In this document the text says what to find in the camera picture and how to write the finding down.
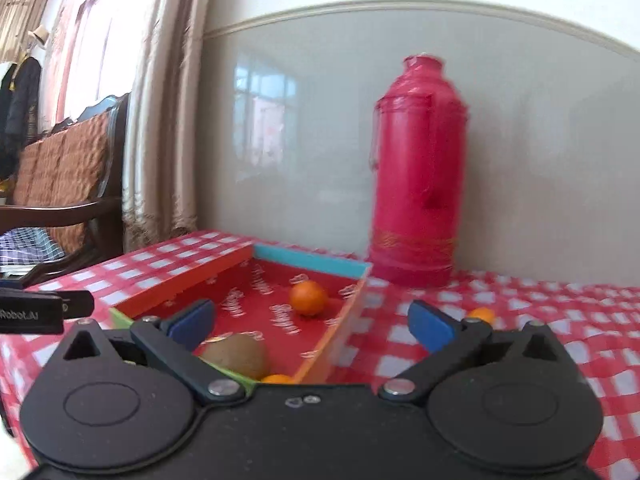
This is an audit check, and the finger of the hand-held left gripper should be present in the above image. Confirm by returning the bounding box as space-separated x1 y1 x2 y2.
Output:
25 290 96 319

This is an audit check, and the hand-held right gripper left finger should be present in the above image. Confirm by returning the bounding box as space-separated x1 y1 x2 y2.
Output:
55 300 247 406

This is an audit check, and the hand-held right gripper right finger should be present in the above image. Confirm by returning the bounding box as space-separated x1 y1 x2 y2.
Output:
378 301 576 406

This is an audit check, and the colourful cardboard box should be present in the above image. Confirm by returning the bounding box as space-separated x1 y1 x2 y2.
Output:
109 242 373 386

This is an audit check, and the brown kiwi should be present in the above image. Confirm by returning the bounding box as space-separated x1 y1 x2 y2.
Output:
200 333 269 380

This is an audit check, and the blue checked cloth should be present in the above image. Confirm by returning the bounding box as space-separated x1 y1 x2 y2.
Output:
0 227 66 266

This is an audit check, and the dark wooden chair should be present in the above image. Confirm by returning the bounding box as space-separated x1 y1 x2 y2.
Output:
0 92 132 286

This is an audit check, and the red checked tablecloth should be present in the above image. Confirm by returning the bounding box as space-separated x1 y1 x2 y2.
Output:
0 230 640 480

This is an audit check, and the orange patterned chair cushion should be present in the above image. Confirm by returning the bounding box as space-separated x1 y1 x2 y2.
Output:
12 112 112 256

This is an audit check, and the red thermos flask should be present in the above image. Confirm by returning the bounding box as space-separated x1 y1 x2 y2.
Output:
367 54 471 288

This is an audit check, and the beige curtain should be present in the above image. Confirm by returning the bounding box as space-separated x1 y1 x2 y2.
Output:
122 0 221 253

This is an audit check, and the dark hanging coat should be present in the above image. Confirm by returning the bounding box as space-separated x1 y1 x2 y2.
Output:
0 57 42 181

